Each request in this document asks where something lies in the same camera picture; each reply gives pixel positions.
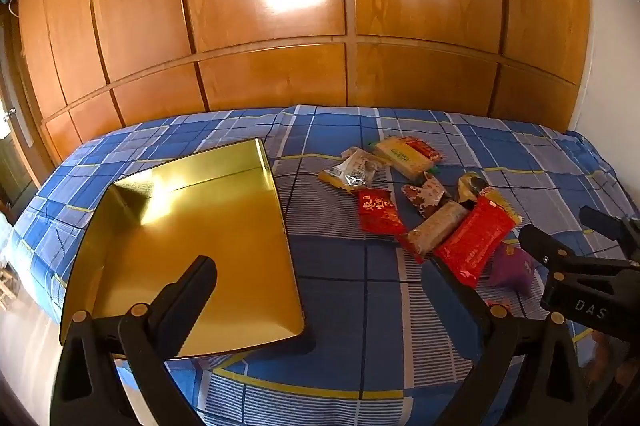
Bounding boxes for slim red snack packet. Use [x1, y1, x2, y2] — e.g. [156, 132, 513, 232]
[400, 136, 445, 164]

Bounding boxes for blue plaid bed sheet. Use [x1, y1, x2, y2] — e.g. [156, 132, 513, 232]
[10, 104, 640, 426]

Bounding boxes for brown white candy packet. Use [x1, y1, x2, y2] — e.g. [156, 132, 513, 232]
[401, 173, 451, 219]

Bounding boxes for white clear snack packet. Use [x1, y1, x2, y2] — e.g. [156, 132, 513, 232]
[318, 147, 386, 194]

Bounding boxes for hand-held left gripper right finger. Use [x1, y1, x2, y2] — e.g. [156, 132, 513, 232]
[421, 258, 588, 426]

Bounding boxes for wooden wardrobe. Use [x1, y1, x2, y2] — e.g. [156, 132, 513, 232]
[17, 0, 593, 167]

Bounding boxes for gold black snack packet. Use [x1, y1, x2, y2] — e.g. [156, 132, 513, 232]
[456, 172, 493, 211]

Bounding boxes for golden metal tray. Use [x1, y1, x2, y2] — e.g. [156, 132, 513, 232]
[59, 137, 307, 361]

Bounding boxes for large red snack packet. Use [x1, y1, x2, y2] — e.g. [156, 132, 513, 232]
[434, 188, 522, 289]

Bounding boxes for person's right hand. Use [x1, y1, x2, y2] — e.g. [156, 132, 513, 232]
[590, 331, 638, 389]

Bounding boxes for yellow cracker packet green ends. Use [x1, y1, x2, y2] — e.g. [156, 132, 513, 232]
[369, 136, 441, 181]

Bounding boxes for beige rice bar packet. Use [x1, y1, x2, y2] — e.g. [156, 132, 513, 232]
[398, 201, 471, 264]

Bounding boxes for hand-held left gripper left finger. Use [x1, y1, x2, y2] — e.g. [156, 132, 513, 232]
[50, 255, 218, 426]

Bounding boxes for wooden door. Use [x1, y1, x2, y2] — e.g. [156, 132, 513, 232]
[0, 13, 43, 207]

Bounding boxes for purple snack packet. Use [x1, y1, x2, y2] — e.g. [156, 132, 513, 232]
[487, 243, 542, 295]

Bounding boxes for small red gold-print packet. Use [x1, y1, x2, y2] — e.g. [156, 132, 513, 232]
[356, 188, 408, 235]

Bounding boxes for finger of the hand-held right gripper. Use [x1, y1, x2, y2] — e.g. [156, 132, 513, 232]
[518, 225, 598, 281]
[579, 205, 640, 251]

